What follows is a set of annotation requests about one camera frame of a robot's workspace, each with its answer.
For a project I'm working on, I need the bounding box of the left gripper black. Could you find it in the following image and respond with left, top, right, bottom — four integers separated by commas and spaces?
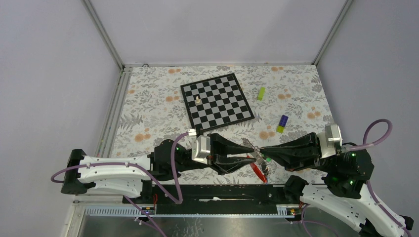
176, 134, 256, 176

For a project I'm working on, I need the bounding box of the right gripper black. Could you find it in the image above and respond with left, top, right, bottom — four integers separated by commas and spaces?
258, 129, 336, 172

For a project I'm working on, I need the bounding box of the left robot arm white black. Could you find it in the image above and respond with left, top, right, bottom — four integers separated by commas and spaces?
51, 133, 256, 204

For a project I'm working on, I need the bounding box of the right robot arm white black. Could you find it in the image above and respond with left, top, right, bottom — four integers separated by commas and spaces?
260, 132, 414, 237

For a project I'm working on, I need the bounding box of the purple and green block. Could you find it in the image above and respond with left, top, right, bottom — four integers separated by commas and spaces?
276, 115, 289, 133

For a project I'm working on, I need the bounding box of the black grey chessboard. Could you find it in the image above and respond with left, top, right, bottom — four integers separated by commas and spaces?
180, 73, 255, 132

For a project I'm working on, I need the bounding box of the floral table mat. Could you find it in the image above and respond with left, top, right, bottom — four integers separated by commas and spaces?
111, 65, 355, 186

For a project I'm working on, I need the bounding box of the lime green block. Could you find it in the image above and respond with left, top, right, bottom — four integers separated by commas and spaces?
257, 87, 265, 101

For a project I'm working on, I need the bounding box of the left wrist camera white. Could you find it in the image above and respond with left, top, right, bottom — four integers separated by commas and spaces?
188, 129, 211, 164

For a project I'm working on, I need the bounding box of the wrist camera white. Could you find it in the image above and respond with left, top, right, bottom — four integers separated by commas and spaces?
317, 123, 342, 158
188, 129, 211, 164

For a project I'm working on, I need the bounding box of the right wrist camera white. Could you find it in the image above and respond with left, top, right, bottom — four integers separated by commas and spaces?
317, 123, 342, 158

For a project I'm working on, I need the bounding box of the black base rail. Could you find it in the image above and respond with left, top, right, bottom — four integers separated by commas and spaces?
132, 185, 300, 215

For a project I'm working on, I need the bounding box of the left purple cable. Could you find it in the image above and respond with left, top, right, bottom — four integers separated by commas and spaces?
50, 131, 197, 237

